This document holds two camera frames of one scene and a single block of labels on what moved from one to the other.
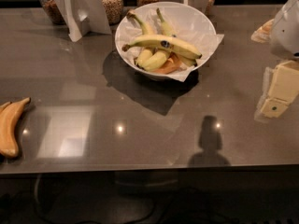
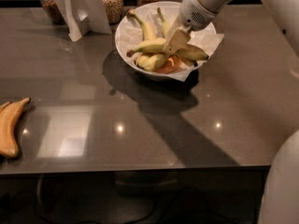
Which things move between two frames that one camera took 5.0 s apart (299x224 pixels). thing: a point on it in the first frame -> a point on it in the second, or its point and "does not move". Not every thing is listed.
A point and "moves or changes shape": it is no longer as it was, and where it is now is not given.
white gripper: [287, 32] -> [195, 13]
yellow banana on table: [9, 112] does not move
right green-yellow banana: [168, 31] does not move
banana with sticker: [170, 43] moves or changes shape
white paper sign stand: [81, 8] does not move
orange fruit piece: [172, 63] does not move
